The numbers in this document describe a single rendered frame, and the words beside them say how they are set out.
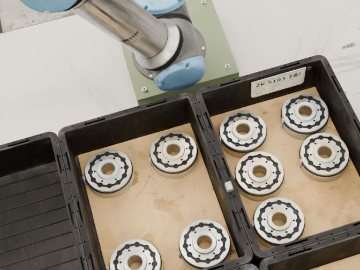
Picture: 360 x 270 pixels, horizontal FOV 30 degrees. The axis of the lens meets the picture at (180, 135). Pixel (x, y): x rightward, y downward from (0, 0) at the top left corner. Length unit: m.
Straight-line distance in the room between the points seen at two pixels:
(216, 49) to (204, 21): 0.09
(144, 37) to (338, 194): 0.52
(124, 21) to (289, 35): 0.63
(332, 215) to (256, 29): 0.62
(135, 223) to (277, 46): 0.65
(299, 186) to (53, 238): 0.52
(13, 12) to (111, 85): 1.26
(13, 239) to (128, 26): 0.50
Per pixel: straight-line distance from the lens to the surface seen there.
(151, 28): 1.37
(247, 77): 1.45
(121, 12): 1.31
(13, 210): 1.48
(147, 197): 1.43
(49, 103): 1.76
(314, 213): 1.42
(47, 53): 1.85
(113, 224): 1.42
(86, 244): 1.30
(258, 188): 1.40
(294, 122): 1.48
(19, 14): 2.93
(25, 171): 1.52
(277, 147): 1.48
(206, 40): 1.73
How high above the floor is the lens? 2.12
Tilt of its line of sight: 59 degrees down
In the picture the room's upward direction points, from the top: 8 degrees counter-clockwise
